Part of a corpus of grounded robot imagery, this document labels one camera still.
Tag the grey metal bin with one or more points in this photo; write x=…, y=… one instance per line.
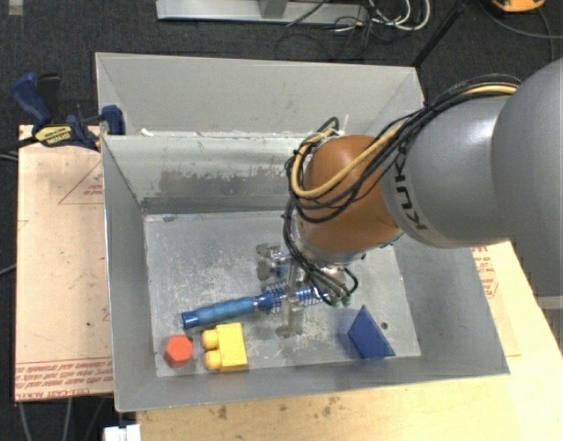
x=207, y=255

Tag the orange hexagonal block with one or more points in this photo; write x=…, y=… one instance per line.
x=178, y=351

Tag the brown cardboard board, red print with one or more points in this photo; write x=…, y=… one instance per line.
x=60, y=264

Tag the yellow toy building brick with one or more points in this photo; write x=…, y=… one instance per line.
x=230, y=345

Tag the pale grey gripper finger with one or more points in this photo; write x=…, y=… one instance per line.
x=292, y=322
x=266, y=261

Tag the blue triangular block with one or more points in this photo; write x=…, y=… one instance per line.
x=367, y=335

